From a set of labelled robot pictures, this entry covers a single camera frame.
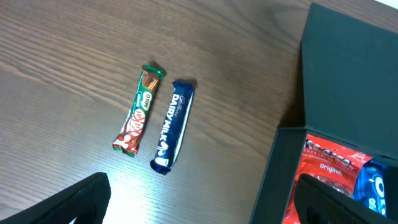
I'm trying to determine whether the Dairy Milk chocolate bar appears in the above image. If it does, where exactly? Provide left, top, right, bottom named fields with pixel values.
left=150, top=80, right=194, bottom=175

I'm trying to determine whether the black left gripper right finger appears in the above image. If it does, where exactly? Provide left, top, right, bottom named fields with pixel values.
left=294, top=174, right=397, bottom=224

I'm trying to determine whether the blue Oreo cookie pack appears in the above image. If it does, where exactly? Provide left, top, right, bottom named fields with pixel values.
left=353, top=159, right=397, bottom=218

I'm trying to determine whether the dark green gift box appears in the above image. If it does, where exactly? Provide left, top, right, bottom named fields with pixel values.
left=251, top=3, right=397, bottom=223

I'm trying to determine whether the KitKat Milo chocolate bar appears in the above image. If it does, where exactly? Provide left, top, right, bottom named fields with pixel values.
left=112, top=65, right=165, bottom=157

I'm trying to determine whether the red Hacks candy bag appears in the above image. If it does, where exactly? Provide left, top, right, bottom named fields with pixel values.
left=282, top=133, right=373, bottom=224

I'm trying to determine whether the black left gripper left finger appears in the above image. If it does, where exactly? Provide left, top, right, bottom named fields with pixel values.
left=1, top=172, right=111, bottom=224

